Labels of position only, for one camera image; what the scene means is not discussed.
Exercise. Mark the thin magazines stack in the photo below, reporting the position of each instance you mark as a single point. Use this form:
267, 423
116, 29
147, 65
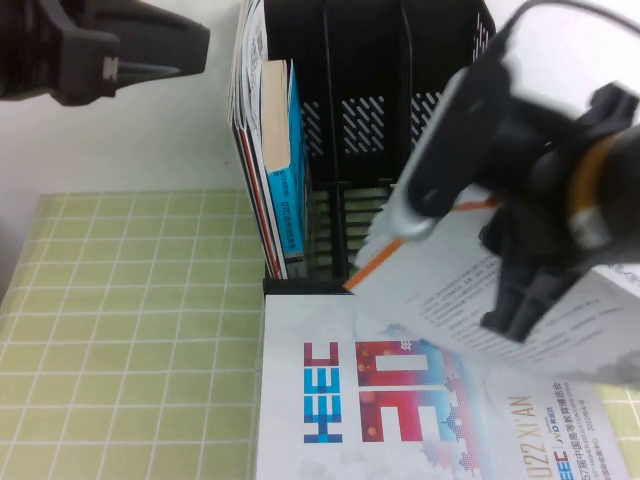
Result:
255, 200

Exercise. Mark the white HEEC show catalogue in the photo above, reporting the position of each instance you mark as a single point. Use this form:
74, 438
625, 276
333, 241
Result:
320, 400

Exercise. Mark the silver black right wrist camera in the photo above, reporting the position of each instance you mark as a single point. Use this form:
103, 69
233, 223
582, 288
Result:
460, 140

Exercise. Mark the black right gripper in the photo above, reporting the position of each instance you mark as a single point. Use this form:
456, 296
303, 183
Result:
545, 215

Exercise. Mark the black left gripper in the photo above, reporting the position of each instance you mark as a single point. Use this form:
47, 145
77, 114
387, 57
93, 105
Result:
25, 50

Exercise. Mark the white curled printed magazine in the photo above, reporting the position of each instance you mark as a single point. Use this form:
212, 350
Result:
247, 60

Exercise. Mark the blue spine book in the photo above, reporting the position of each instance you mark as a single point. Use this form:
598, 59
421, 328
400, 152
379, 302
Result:
277, 125

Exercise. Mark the white orange ROS book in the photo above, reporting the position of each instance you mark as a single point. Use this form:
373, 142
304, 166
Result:
450, 280

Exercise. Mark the green checked tablecloth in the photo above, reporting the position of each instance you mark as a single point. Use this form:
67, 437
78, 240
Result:
125, 325

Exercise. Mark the black mesh book holder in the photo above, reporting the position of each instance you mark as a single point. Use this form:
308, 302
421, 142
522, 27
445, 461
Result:
365, 60

